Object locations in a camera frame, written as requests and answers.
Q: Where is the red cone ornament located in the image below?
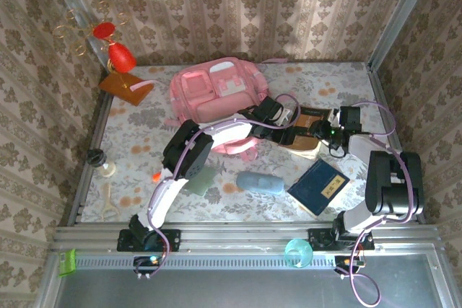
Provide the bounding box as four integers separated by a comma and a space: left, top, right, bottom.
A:
107, 43, 137, 74

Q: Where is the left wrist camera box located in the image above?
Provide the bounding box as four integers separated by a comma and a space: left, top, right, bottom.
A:
256, 97, 292, 126

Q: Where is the grey slotted cable duct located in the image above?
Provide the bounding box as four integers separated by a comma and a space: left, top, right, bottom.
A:
59, 254, 436, 270

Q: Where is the pink student backpack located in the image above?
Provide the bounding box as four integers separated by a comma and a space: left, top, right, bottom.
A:
130, 57, 289, 163

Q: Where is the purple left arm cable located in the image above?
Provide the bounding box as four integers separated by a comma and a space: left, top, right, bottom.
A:
135, 93, 301, 281

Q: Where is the red oval ornament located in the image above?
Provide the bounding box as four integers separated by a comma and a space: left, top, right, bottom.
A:
92, 22, 117, 40

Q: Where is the blue pencil case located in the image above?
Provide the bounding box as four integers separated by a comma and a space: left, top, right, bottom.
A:
236, 172, 284, 195

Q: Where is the gold wire stand wooden base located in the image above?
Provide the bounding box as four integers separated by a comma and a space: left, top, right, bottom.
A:
52, 0, 155, 107

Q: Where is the dark blue book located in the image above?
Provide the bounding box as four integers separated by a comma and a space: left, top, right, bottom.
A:
287, 158, 351, 219

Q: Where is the small black electronics board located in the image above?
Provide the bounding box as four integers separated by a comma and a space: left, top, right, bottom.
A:
132, 255, 167, 281
334, 255, 366, 281

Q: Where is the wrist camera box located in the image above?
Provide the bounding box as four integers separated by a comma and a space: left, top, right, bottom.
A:
256, 97, 292, 126
331, 105, 363, 133

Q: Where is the small bottle black cap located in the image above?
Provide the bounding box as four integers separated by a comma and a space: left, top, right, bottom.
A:
87, 148, 117, 178

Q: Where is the aluminium front rail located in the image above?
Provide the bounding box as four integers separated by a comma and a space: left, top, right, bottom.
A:
50, 221, 444, 255

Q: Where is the grey metal shelf plate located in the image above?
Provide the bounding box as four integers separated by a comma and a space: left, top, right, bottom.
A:
53, 268, 452, 308

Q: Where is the teal plastic cup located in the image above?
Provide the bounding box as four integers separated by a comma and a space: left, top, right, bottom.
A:
284, 237, 314, 270

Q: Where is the aluminium side rail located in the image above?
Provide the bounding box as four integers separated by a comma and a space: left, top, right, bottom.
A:
67, 87, 113, 226
367, 66, 427, 225

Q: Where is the grey-green pouch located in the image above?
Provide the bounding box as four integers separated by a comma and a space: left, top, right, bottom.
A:
187, 166, 218, 197

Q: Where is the floral printed table sheet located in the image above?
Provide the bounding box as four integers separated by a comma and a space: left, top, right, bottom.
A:
79, 61, 414, 223

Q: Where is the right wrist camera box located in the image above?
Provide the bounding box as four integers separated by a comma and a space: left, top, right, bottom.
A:
331, 105, 363, 133

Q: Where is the brown hardcover book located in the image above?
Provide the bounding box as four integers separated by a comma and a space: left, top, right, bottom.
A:
279, 105, 339, 160

